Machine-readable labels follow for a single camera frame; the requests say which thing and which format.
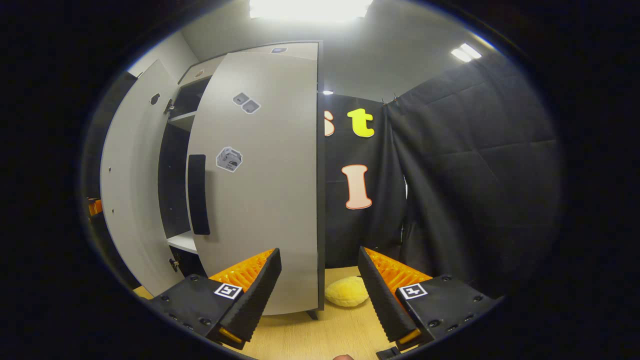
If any small ceiling light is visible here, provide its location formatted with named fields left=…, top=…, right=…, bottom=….
left=450, top=42, right=483, bottom=63

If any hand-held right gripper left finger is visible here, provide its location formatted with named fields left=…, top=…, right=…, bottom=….
left=145, top=247, right=282, bottom=351

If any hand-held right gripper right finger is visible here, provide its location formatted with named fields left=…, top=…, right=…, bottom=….
left=356, top=246, right=503, bottom=352

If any large ceiling light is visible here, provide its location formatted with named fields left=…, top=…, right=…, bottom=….
left=249, top=0, right=375, bottom=23

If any grey shoe cabinet door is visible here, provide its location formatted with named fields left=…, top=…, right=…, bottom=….
left=99, top=59, right=187, bottom=297
left=186, top=51, right=321, bottom=317

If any black backdrop cloth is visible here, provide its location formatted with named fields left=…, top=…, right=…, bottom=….
left=81, top=72, right=141, bottom=291
left=322, top=50, right=563, bottom=298

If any grey shoe cabinet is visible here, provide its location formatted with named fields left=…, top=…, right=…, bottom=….
left=157, top=41, right=327, bottom=321

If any yellow plush toy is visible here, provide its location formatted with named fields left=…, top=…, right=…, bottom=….
left=324, top=276, right=371, bottom=308

